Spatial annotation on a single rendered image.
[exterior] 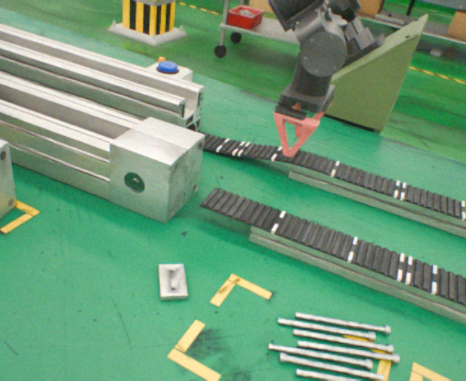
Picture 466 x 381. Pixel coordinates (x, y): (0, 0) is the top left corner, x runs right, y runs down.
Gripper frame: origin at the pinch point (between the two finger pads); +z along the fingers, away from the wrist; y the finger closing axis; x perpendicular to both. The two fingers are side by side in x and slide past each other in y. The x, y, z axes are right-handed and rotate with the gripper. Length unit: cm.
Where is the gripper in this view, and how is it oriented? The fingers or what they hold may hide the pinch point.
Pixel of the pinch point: (295, 142)
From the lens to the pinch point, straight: 75.0
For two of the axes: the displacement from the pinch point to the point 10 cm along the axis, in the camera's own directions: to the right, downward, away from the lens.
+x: 9.1, 3.3, -2.4
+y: -3.8, 4.8, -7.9
